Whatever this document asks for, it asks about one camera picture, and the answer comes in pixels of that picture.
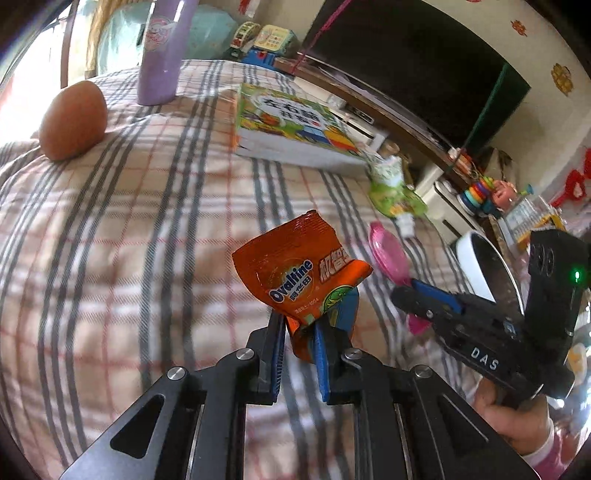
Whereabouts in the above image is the pink blister pack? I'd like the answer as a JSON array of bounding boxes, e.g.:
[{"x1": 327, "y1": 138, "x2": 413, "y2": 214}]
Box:
[{"x1": 369, "y1": 221, "x2": 431, "y2": 336}]

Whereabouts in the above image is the orange Ovaltine packet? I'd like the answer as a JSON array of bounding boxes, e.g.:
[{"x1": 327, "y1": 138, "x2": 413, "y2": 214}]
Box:
[{"x1": 232, "y1": 210, "x2": 373, "y2": 362}]

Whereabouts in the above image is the white rim trash bin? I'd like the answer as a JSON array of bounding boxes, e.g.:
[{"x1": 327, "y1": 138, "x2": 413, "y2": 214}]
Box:
[{"x1": 453, "y1": 231, "x2": 524, "y2": 318}]

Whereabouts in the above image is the right hand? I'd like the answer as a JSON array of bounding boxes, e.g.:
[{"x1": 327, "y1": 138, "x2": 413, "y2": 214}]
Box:
[{"x1": 474, "y1": 378, "x2": 553, "y2": 455}]

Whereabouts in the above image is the green squeeze pouch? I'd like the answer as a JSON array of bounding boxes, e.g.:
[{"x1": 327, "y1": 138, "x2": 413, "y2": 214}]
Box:
[{"x1": 369, "y1": 141, "x2": 428, "y2": 239}]

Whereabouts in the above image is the red heart decoration right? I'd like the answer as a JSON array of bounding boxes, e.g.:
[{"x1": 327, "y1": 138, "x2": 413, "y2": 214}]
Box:
[{"x1": 551, "y1": 148, "x2": 591, "y2": 208}]

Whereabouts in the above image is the colourful children's book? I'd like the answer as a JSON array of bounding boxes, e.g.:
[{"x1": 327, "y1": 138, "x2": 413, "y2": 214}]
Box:
[{"x1": 233, "y1": 83, "x2": 368, "y2": 178}]

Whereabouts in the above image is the black television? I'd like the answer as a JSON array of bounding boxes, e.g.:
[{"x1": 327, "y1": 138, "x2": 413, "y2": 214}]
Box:
[{"x1": 303, "y1": 1, "x2": 530, "y2": 154}]

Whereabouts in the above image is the peach fruit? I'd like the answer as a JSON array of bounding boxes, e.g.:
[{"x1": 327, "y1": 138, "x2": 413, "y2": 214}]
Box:
[{"x1": 38, "y1": 80, "x2": 108, "y2": 161}]

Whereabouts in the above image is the toy cash register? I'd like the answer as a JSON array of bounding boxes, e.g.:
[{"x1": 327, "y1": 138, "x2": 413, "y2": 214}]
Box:
[{"x1": 226, "y1": 21, "x2": 300, "y2": 70}]

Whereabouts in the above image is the teal covered appliance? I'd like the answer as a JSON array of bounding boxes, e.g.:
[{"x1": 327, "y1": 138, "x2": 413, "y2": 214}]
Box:
[{"x1": 94, "y1": 2, "x2": 240, "y2": 77}]

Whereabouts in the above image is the purple thermos bottle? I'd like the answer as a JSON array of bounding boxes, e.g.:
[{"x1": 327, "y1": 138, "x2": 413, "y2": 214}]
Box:
[{"x1": 137, "y1": 0, "x2": 198, "y2": 106}]

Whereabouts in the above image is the rainbow stacking ring toy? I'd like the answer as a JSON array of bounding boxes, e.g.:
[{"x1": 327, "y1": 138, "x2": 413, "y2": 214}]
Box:
[{"x1": 457, "y1": 176, "x2": 495, "y2": 216}]

